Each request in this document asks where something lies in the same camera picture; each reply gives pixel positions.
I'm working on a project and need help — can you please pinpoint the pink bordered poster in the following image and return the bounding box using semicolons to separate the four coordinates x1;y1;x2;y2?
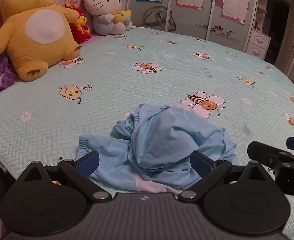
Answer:
221;0;251;25

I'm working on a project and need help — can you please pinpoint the white corner shelf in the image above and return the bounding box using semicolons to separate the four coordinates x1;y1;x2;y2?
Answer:
254;0;271;30

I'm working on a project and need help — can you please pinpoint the grey sliding door wardrobe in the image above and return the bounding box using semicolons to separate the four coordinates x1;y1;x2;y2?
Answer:
127;0;261;52

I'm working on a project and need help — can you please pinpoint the red plush toy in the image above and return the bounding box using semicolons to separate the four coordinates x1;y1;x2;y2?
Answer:
65;2;91;44

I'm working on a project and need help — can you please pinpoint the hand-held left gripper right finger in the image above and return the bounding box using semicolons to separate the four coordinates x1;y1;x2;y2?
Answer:
178;150;275;203

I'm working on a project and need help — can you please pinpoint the bee print bed quilt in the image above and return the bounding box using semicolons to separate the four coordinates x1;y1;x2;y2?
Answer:
0;27;294;240

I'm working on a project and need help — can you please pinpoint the white drawer cabinet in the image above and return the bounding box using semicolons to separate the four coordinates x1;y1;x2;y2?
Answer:
246;29;272;60

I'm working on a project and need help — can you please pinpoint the light blue white jacket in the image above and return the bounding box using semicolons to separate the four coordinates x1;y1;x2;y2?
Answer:
77;103;237;195

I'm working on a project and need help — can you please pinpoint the white cat plush toy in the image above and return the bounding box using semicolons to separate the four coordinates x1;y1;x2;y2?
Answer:
83;0;133;36

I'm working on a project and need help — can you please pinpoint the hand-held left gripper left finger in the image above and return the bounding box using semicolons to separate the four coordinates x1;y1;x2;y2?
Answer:
17;150;112;203

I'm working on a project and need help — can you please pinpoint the yellow plush toy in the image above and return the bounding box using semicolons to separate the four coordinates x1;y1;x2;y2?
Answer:
0;0;83;82

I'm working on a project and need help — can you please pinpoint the white door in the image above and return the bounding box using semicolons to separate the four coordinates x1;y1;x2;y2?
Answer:
274;1;294;77

